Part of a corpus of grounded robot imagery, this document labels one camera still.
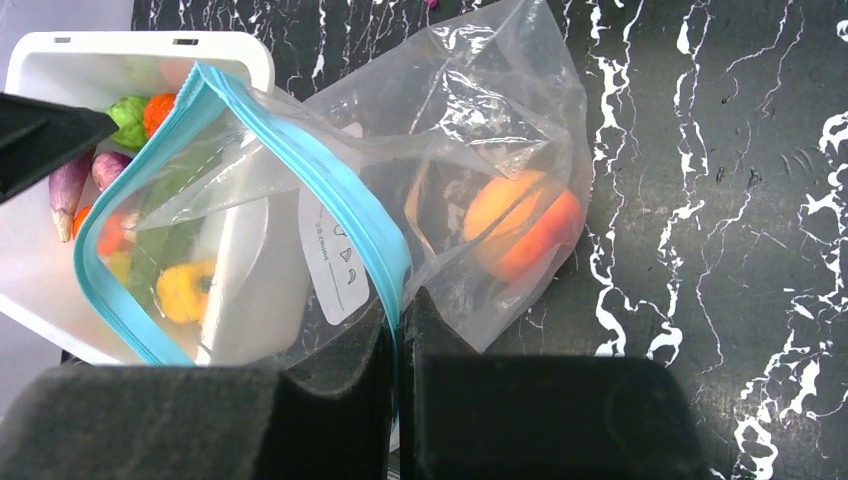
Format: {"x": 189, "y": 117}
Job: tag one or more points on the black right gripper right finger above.
{"x": 464, "y": 415}

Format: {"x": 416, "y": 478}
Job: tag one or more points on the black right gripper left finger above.
{"x": 333, "y": 410}

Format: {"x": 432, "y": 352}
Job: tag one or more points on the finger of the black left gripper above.
{"x": 38, "y": 137}

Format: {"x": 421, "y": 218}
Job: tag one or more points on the clear zip top bag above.
{"x": 389, "y": 158}

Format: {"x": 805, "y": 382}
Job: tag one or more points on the purple eggplant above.
{"x": 65, "y": 188}

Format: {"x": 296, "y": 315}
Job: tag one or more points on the red onion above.
{"x": 107, "y": 166}

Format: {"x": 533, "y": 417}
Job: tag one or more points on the green cabbage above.
{"x": 128, "y": 114}

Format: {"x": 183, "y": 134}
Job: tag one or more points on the orange pumpkin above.
{"x": 156, "y": 111}

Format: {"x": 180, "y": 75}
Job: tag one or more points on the orange bell pepper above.
{"x": 116, "y": 235}

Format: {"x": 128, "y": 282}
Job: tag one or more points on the white plastic bin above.
{"x": 193, "y": 255}

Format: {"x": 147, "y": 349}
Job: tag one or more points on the green cucumber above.
{"x": 160, "y": 247}

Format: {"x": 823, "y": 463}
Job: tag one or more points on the yellow bell pepper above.
{"x": 183, "y": 291}

